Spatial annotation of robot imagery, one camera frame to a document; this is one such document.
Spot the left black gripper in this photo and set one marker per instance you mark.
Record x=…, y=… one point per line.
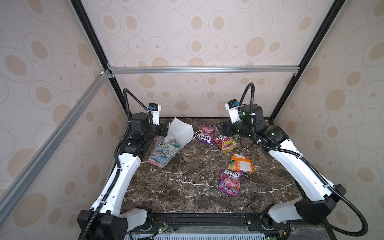
x=164, y=127

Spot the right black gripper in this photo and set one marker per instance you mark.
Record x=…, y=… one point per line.
x=225, y=130

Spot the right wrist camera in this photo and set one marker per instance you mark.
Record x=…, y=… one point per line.
x=233, y=109

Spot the red yellow Fox's candy bag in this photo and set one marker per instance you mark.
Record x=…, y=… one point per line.
x=225, y=143

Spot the orange Fox's candy bag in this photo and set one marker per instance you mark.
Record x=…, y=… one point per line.
x=241, y=163

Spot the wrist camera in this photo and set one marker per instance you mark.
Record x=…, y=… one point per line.
x=233, y=109
x=155, y=110

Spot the white floral paper bag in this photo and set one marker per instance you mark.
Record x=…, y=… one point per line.
x=179, y=135

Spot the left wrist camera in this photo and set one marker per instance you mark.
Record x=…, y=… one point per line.
x=155, y=110

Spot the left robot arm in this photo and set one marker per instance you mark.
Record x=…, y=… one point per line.
x=104, y=220

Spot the purple Fox's berries bag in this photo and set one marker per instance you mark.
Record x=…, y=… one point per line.
x=230, y=182

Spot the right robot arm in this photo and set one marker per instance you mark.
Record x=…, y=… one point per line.
x=316, y=201

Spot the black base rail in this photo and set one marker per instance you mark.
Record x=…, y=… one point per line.
x=225, y=226

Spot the left side aluminium rail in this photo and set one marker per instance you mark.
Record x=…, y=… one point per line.
x=24, y=180

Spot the horizontal back aluminium rail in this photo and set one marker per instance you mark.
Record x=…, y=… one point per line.
x=203, y=70

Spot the purple Fox's candy bag far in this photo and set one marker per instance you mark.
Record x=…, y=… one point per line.
x=206, y=135

